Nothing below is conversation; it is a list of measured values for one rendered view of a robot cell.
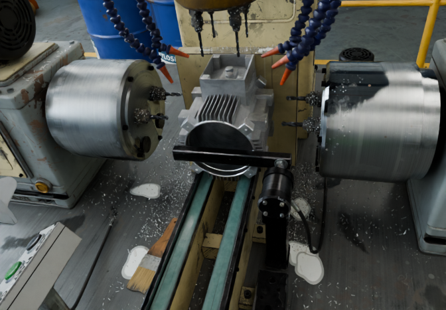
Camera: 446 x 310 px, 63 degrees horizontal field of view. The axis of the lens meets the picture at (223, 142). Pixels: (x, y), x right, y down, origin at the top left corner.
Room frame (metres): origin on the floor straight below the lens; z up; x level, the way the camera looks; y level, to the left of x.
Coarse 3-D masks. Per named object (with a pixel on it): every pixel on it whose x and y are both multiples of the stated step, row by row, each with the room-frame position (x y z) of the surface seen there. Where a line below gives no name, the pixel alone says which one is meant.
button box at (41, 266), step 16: (48, 240) 0.37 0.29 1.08; (64, 240) 0.38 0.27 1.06; (80, 240) 0.39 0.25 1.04; (32, 256) 0.34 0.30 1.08; (48, 256) 0.35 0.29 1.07; (64, 256) 0.35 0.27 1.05; (16, 272) 0.32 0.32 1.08; (32, 272) 0.32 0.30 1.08; (48, 272) 0.32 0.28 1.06; (0, 288) 0.31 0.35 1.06; (16, 288) 0.29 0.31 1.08; (32, 288) 0.30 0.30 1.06; (48, 288) 0.31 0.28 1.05; (0, 304) 0.27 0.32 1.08; (16, 304) 0.27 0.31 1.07; (32, 304) 0.28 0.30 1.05
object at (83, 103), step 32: (96, 64) 0.79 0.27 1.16; (128, 64) 0.77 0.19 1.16; (64, 96) 0.72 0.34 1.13; (96, 96) 0.70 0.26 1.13; (128, 96) 0.71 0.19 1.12; (160, 96) 0.79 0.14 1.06; (64, 128) 0.69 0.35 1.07; (96, 128) 0.67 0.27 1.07; (128, 128) 0.67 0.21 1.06; (160, 128) 0.79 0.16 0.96; (128, 160) 0.68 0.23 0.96
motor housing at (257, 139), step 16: (208, 112) 0.62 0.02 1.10; (224, 112) 0.61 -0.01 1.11; (240, 112) 0.64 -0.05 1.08; (256, 112) 0.66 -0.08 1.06; (272, 112) 0.72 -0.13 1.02; (192, 128) 0.62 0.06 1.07; (208, 128) 0.74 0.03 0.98; (224, 128) 0.77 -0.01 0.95; (192, 144) 0.65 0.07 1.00; (208, 144) 0.69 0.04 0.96; (224, 144) 0.71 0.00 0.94; (240, 144) 0.70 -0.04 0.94; (256, 144) 0.58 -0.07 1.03; (208, 176) 0.62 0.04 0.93; (224, 176) 0.60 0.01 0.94; (240, 176) 0.60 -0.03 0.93
